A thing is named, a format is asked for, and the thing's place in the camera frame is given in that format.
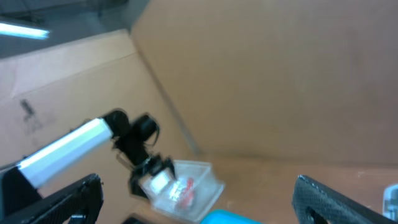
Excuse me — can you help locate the clear plastic bin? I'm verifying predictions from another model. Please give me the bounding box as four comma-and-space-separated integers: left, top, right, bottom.
139, 160, 225, 223

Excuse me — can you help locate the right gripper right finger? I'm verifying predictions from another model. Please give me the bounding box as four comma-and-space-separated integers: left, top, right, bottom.
292, 175, 397, 224

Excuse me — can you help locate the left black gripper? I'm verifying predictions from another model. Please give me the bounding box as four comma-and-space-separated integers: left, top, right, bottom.
114, 114, 177, 199

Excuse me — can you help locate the teal serving tray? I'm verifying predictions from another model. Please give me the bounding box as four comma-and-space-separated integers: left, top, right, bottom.
200, 210, 261, 224

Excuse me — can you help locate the grey dishwasher rack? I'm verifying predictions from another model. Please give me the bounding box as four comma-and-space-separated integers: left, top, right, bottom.
382, 184, 398, 222

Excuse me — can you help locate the white tissue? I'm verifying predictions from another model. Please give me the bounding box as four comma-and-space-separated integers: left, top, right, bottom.
168, 181, 185, 201

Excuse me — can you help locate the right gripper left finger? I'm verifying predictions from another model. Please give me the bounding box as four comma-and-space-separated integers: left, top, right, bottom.
1, 173, 103, 224

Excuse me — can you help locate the red snack wrapper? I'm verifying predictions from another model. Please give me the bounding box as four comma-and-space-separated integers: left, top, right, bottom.
177, 177, 195, 209

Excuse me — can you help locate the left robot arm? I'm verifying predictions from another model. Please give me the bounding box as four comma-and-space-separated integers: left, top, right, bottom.
1, 110, 176, 218

